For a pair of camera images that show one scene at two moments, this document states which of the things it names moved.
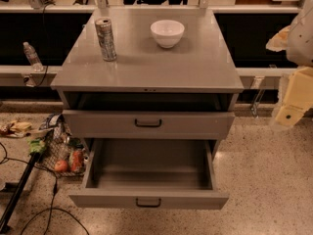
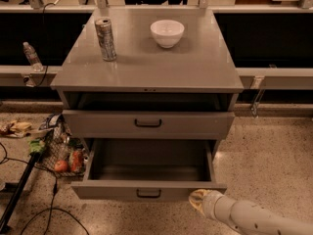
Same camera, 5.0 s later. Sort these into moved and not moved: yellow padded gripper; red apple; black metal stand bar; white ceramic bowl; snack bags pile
Moved: yellow padded gripper
Not moved: snack bags pile; red apple; white ceramic bowl; black metal stand bar
